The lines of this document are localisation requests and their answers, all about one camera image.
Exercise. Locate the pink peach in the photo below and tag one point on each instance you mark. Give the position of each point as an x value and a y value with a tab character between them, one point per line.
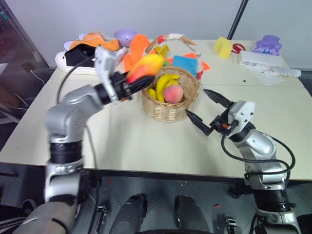
173	93

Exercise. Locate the white lavender slipper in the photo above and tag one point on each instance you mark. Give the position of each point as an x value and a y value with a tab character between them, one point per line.
68	45

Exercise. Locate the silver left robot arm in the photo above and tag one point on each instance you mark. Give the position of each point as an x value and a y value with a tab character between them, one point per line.
70	114

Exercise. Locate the yellow red mango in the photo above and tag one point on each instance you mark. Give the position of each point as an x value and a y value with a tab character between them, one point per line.
146	65

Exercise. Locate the clear sleeve with papers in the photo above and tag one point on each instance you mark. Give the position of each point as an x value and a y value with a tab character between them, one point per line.
275	73

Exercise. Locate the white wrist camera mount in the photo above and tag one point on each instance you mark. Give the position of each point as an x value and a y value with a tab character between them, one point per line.
104	62
243	113

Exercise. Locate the small green item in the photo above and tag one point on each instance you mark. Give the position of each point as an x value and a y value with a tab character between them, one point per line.
166	63

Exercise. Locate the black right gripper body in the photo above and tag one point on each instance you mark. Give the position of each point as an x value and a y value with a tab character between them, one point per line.
223	122

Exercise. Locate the blue cloth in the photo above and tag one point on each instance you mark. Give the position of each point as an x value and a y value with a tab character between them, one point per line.
186	64

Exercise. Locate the orange sneaker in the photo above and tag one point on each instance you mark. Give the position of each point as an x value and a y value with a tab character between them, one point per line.
97	40

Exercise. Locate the orange flat sheet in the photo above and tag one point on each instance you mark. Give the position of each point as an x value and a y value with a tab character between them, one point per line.
204	65

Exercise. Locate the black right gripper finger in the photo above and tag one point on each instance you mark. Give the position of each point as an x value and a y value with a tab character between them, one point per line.
218	98
200	121

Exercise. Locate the yellow banana bunch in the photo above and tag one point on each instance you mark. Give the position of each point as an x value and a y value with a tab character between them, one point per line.
162	84

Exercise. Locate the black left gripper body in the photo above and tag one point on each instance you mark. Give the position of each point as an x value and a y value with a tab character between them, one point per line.
120	85

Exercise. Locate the white cardboard box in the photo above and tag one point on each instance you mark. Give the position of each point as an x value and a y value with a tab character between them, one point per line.
263	58

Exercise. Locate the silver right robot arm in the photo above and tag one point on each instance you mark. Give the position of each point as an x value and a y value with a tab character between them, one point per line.
262	151

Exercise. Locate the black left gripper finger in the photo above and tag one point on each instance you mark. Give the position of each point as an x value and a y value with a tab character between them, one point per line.
143	81
139	89

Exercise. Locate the black tripod pole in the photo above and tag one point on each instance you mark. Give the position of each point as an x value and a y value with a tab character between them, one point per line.
235	22

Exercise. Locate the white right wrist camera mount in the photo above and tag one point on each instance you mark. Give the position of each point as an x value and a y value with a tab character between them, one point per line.
243	113

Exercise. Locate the orange cloth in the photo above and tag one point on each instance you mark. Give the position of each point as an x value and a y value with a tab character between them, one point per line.
136	48

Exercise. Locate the black sneaker with white sole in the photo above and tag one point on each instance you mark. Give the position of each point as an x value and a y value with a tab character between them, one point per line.
75	57

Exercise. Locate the purple plastic bowl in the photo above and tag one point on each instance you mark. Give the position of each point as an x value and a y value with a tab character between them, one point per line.
125	36

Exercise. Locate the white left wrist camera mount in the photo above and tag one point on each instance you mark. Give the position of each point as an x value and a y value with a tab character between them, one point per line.
104	62

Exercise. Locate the red scissors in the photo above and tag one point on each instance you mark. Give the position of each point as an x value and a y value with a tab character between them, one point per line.
237	47

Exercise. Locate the purple plastic bag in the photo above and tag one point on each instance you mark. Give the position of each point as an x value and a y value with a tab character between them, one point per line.
268	44

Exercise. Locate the white tube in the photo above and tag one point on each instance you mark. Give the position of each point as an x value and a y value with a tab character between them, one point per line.
122	53

